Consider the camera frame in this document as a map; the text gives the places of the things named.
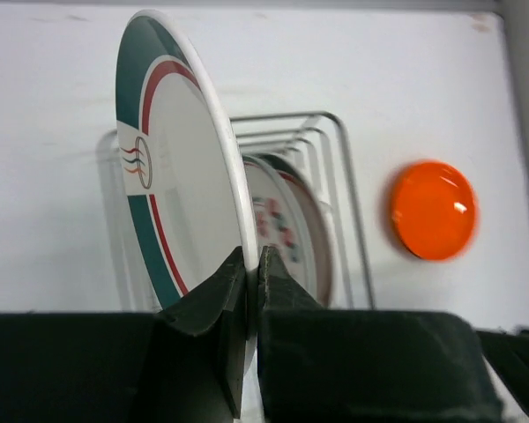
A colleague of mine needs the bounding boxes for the dark rimmed white plate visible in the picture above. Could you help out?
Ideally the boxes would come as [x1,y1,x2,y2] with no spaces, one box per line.
[259,153,334,307]

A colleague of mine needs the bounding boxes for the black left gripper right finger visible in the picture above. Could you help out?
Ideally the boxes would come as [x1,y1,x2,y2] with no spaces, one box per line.
[257,248,503,422]

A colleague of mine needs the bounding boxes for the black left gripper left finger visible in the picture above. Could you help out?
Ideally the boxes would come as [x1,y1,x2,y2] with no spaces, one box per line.
[0,249,246,422]

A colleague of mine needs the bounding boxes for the orange plate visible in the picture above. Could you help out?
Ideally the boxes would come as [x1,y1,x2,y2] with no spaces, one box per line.
[389,160,479,262]

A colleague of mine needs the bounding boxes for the white floral plate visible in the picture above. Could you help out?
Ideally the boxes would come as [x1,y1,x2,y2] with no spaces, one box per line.
[242,155,317,297]

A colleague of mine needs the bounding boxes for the teal rimmed plate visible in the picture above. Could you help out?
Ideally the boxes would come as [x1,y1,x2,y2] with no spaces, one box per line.
[115,10,259,362]

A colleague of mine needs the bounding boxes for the wire dish rack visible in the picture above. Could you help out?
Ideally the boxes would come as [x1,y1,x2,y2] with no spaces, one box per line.
[96,110,376,311]

